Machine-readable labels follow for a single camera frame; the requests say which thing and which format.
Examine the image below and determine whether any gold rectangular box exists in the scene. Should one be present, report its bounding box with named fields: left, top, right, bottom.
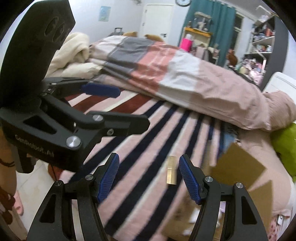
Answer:
left=166, top=156, right=177, bottom=185

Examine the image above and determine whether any person's left hand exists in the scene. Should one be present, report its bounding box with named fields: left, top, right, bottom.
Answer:
left=0, top=126, right=39, bottom=197

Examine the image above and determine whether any cream fleece blanket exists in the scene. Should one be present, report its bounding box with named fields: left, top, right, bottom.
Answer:
left=46, top=33, right=102, bottom=79

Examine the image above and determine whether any brown cardboard box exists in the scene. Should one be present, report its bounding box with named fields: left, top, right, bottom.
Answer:
left=162, top=144, right=273, bottom=240

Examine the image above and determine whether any striped fleece blanket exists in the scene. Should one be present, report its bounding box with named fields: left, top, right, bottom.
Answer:
left=50, top=90, right=237, bottom=240

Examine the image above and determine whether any folded patchwork duvet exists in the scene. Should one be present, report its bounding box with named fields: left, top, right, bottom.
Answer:
left=89, top=36, right=273, bottom=132

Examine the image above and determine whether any black suitcase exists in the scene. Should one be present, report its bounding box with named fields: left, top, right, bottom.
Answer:
left=108, top=28, right=124, bottom=37

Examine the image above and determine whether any green plush toy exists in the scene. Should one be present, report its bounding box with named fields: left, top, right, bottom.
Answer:
left=270, top=123, right=296, bottom=182

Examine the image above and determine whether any brown teddy bear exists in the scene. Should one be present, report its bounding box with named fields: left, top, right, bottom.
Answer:
left=123, top=31, right=164, bottom=42

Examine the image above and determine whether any pink box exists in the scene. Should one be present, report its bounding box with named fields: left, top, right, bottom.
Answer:
left=180, top=34, right=193, bottom=52

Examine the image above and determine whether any white door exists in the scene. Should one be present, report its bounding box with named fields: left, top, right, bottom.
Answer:
left=139, top=4, right=174, bottom=43

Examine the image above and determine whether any pink striped pillow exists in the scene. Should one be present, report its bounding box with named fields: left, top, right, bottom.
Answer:
left=263, top=90, right=295, bottom=131

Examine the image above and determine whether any yellow wooden cabinet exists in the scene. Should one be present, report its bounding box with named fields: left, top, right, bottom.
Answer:
left=180, top=27, right=212, bottom=47

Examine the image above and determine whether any glass display case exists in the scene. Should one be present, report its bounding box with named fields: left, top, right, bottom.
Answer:
left=192, top=11, right=212, bottom=32

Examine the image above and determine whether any brown plush on desk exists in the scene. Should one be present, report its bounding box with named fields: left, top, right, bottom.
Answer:
left=226, top=49, right=238, bottom=66

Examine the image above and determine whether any white headboard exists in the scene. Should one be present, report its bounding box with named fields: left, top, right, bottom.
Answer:
left=263, top=72, right=296, bottom=102

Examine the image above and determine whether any teal curtain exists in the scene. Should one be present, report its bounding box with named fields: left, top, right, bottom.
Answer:
left=183, top=0, right=236, bottom=67

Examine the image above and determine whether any dark tall bookshelf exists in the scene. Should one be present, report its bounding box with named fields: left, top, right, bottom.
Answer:
left=239, top=6, right=288, bottom=90

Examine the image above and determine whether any blue wall poster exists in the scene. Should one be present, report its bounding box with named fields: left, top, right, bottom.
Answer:
left=98, top=6, right=111, bottom=22

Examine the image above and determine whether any round wall clock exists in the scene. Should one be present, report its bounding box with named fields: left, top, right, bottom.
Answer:
left=175, top=0, right=192, bottom=7

